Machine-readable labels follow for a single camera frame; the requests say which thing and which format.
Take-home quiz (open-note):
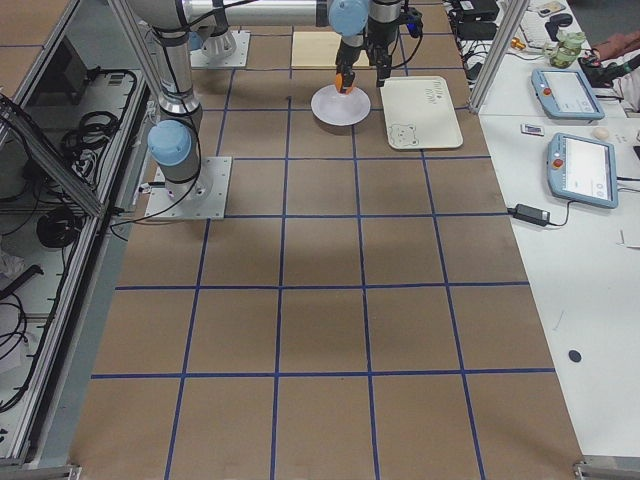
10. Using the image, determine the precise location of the black power adapter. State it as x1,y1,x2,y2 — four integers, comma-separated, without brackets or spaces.
507,204,550,227

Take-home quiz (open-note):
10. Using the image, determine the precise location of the blue teach pendant far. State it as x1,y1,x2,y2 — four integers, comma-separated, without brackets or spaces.
531,69,605,121

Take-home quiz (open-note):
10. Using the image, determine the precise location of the wooden cutting board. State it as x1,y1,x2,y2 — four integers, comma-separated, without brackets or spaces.
291,31,341,69

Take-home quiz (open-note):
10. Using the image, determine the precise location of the green stuffed toy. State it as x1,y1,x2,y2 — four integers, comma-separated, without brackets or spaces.
549,31,586,69

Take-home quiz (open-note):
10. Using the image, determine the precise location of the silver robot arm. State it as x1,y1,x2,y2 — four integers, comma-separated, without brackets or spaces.
182,1,370,95
126,1,423,123

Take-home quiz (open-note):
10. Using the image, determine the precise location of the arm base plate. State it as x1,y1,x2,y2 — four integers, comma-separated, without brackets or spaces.
189,30,250,70
145,157,232,221

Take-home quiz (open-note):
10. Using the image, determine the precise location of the aluminium frame post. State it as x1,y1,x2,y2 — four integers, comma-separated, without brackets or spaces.
468,0,530,114

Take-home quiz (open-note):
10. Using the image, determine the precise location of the blue teach pendant near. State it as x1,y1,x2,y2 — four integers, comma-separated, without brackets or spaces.
546,133,619,209

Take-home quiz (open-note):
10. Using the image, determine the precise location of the black round cap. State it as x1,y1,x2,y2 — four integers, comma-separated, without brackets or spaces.
568,350,582,363

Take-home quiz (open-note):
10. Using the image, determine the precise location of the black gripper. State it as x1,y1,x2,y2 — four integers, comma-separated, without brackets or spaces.
368,0,423,68
334,33,392,95

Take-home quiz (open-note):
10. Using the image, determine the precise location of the blue teach pendant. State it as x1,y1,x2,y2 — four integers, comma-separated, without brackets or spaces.
531,69,605,121
546,133,619,209

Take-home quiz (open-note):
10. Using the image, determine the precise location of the orange mandarin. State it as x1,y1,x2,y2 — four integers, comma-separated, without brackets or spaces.
334,72,355,95

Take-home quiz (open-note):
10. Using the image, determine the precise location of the small card packet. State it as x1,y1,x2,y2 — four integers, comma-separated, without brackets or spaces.
520,123,545,137

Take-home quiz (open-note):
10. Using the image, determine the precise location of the white ribbed plate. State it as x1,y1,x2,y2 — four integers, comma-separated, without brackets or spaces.
311,85,371,126

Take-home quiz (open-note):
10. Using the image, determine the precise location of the cream bear tray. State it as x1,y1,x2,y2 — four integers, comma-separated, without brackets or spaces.
380,76,463,150

